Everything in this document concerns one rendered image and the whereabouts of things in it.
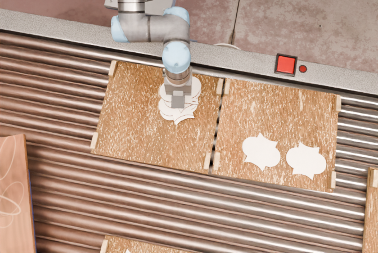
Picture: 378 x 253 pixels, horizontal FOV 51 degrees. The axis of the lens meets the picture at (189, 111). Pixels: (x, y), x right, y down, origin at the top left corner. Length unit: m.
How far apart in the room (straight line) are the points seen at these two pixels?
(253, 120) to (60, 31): 0.80
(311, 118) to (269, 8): 1.34
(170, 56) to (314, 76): 0.65
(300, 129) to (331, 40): 1.31
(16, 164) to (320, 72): 1.10
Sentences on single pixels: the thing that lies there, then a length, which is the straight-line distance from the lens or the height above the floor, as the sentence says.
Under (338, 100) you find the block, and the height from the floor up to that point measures 0.96.
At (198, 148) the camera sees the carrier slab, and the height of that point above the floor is 0.94.
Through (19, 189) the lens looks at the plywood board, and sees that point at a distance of 1.37.
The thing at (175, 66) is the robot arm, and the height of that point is 1.31.
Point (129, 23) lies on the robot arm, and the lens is 1.14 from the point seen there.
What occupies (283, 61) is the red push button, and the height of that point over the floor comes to 0.93.
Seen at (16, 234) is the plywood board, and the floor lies 1.04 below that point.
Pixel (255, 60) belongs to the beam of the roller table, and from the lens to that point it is 1.52.
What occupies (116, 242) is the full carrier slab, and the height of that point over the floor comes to 0.94.
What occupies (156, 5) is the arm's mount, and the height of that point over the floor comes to 0.88.
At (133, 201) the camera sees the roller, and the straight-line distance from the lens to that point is 1.40.
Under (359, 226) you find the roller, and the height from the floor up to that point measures 0.92.
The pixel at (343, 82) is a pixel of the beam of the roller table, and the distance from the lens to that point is 1.57.
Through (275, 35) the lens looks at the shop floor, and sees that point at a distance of 2.61.
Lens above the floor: 2.30
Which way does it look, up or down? 75 degrees down
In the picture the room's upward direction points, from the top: 2 degrees counter-clockwise
